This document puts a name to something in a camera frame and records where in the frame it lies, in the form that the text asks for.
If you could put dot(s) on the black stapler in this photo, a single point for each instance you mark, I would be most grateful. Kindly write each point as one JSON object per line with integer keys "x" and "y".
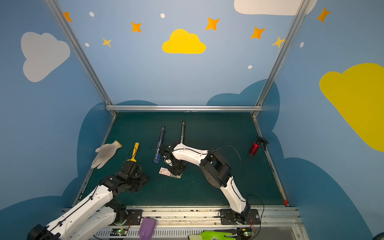
{"x": 183, "y": 132}

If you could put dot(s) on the red white staple box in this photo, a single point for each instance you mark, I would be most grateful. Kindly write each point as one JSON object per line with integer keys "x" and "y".
{"x": 166, "y": 172}

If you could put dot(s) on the red spray bottle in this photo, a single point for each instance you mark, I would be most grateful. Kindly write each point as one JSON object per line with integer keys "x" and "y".
{"x": 259, "y": 143}

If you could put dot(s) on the right green circuit board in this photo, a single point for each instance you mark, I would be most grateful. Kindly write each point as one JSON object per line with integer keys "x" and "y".
{"x": 246, "y": 233}

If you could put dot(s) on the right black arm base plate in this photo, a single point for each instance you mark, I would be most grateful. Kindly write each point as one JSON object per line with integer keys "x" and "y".
{"x": 228, "y": 216}

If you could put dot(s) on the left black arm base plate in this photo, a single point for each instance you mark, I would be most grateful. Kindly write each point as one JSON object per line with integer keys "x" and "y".
{"x": 133, "y": 216}

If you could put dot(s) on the aluminium frame post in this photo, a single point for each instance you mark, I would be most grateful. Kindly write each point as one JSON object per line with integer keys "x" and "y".
{"x": 291, "y": 34}
{"x": 64, "y": 24}

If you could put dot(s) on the aluminium frame rear crossbar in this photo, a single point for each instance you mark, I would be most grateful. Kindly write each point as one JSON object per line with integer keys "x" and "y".
{"x": 142, "y": 108}

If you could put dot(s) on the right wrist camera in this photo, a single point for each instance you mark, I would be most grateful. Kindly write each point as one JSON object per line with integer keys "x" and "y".
{"x": 164, "y": 150}

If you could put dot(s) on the aluminium front rail bed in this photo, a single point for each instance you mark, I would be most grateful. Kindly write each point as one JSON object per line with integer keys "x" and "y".
{"x": 176, "y": 221}

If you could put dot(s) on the green work glove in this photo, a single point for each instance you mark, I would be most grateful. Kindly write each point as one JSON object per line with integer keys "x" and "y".
{"x": 214, "y": 235}

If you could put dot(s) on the yellow plastic scoop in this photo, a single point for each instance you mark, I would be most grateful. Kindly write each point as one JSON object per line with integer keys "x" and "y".
{"x": 135, "y": 149}

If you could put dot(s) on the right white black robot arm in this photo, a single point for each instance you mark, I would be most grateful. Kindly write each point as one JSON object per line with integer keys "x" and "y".
{"x": 215, "y": 168}

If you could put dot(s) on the white knit work glove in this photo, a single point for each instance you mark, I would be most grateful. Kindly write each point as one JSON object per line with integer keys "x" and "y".
{"x": 104, "y": 154}

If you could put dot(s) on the left green circuit board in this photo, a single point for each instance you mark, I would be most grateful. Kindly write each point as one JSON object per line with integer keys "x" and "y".
{"x": 119, "y": 232}

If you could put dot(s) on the aluminium frame left post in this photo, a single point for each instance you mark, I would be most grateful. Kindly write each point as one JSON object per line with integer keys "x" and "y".
{"x": 64, "y": 24}

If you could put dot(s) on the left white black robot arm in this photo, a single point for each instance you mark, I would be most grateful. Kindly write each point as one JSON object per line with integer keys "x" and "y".
{"x": 98, "y": 210}

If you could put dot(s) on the green circuit board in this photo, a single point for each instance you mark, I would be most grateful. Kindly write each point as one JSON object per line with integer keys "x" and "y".
{"x": 246, "y": 233}
{"x": 119, "y": 232}

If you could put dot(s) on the aluminium frame right post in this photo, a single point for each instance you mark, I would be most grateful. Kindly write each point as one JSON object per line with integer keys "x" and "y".
{"x": 291, "y": 34}

